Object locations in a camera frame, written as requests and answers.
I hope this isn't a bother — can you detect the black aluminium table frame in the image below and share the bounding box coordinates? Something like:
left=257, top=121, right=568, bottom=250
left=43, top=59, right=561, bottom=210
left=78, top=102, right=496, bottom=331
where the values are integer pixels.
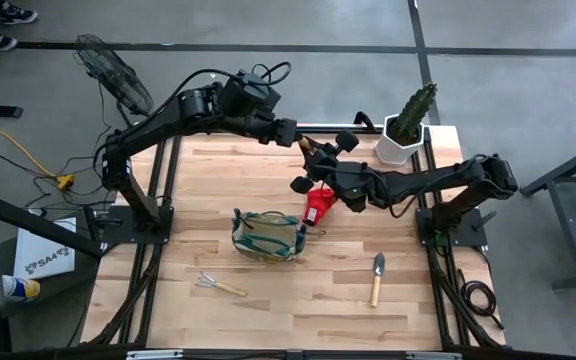
left=80, top=123, right=507, bottom=360

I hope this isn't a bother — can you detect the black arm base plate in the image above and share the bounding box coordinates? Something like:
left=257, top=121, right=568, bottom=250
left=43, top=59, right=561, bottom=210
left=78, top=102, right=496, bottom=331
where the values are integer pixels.
left=100, top=204, right=175, bottom=246
left=415, top=207, right=490, bottom=249

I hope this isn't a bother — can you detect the white plant pot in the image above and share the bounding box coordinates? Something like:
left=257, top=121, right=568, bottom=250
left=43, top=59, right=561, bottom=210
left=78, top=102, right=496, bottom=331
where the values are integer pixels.
left=373, top=112, right=427, bottom=169

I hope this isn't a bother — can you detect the wooden-handled garden trowel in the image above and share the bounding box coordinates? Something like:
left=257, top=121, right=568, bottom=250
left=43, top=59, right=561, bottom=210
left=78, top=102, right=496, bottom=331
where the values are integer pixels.
left=369, top=251, right=387, bottom=309

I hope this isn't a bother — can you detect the black metal stand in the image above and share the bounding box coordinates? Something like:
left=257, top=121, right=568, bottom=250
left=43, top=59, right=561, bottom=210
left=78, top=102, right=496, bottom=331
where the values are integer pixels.
left=0, top=184, right=105, bottom=354

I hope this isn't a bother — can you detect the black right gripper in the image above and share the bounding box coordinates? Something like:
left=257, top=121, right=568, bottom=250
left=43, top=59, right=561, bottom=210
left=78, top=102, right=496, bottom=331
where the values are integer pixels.
left=290, top=128, right=361, bottom=196

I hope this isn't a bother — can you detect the white printed box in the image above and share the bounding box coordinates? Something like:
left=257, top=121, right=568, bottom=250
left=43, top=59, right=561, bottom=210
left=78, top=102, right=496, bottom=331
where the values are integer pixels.
left=13, top=215, right=78, bottom=281

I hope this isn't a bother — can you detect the black metal table frame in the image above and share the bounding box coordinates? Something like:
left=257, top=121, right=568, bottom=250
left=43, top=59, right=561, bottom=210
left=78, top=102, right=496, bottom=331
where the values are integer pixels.
left=519, top=137, right=576, bottom=292

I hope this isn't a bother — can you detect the black coiled cable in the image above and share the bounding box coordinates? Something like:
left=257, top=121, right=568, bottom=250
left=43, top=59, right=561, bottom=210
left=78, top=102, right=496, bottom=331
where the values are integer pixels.
left=459, top=267, right=507, bottom=332

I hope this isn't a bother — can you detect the yellow cable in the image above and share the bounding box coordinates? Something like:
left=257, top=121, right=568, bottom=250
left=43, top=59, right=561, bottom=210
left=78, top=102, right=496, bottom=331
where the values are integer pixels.
left=0, top=97, right=76, bottom=195

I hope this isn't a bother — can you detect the green cactus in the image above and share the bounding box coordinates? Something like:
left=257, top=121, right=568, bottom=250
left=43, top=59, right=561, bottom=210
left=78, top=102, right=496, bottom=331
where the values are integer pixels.
left=391, top=81, right=439, bottom=144

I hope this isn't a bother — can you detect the wooden-handled hand rake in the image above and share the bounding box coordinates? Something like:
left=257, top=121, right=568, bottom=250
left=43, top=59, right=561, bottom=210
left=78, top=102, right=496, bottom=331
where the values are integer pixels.
left=195, top=271, right=249, bottom=298

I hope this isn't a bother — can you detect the black floor fan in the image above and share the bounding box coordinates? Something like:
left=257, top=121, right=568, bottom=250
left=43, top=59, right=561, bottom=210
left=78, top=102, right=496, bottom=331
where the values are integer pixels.
left=74, top=33, right=167, bottom=129

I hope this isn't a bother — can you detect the beige green-trimmed gardening bag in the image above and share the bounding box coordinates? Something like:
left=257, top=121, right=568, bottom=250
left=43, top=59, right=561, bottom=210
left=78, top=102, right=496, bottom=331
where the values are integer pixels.
left=231, top=208, right=308, bottom=265

